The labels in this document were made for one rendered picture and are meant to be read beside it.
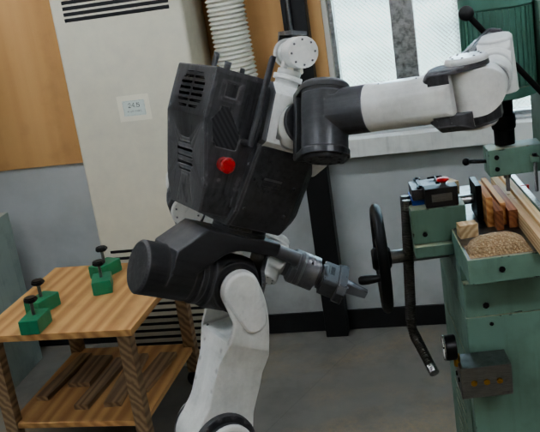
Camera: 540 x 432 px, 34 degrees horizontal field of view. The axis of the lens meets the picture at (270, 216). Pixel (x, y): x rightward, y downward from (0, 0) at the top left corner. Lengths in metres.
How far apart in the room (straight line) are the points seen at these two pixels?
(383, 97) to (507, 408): 1.00
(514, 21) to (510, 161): 0.35
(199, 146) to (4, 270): 2.32
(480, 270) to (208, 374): 0.65
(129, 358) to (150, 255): 1.23
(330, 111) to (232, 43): 1.85
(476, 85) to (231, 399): 0.85
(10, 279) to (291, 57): 2.41
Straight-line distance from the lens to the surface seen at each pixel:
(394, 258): 2.35
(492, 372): 2.20
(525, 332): 2.26
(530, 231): 2.11
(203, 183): 1.75
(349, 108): 1.65
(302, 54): 1.87
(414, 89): 1.61
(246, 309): 1.87
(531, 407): 2.35
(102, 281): 3.27
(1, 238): 3.98
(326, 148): 1.65
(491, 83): 1.64
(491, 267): 2.06
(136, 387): 3.04
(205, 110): 1.74
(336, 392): 3.45
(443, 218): 2.25
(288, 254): 2.19
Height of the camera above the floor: 1.62
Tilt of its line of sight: 16 degrees down
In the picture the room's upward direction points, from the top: 9 degrees counter-clockwise
